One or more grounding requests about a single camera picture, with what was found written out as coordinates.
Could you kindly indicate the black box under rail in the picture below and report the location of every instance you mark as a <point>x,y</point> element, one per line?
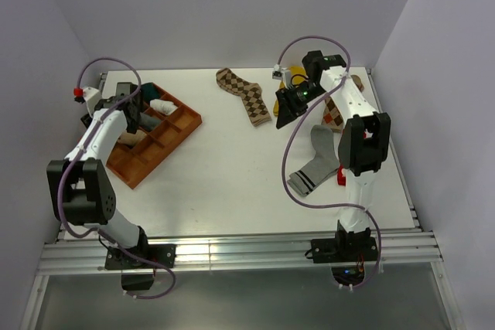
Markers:
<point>137,282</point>

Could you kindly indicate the grey sock with black stripes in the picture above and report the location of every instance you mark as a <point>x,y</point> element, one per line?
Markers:
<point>323,166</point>

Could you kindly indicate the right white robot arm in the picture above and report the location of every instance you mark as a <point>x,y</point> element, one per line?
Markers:
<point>362,149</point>

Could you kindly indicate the orange argyle sock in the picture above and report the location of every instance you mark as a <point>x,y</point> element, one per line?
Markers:
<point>331,116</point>

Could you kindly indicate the grey rolled sock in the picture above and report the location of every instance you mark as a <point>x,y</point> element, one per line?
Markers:
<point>149,123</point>

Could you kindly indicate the white rolled sock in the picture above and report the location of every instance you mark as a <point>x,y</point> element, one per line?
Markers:
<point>163,106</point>

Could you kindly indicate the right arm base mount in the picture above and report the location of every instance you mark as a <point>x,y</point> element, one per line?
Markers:
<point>328,251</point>

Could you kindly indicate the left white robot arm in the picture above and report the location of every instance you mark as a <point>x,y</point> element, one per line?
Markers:
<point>79,185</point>

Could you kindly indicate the beige pink rolled sock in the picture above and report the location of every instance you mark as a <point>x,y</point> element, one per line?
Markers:
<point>130,139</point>

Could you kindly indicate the yellow sock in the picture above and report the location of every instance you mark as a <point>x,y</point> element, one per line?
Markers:
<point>298,76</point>

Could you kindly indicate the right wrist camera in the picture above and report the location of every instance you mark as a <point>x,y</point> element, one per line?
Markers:
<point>282,74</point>

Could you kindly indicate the red sock with white print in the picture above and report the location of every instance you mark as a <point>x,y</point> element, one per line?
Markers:
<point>341,176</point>

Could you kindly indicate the orange compartment tray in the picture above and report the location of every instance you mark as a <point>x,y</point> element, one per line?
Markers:
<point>133,165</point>

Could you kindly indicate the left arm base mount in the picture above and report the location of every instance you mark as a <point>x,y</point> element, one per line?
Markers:
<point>161,254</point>

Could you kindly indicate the dark green rolled sock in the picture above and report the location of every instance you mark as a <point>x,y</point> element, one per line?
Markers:
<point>149,92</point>

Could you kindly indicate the brown argyle sock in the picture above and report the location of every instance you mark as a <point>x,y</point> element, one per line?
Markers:
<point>249,93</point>

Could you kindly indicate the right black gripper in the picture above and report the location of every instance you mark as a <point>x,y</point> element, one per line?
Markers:
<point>289,109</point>

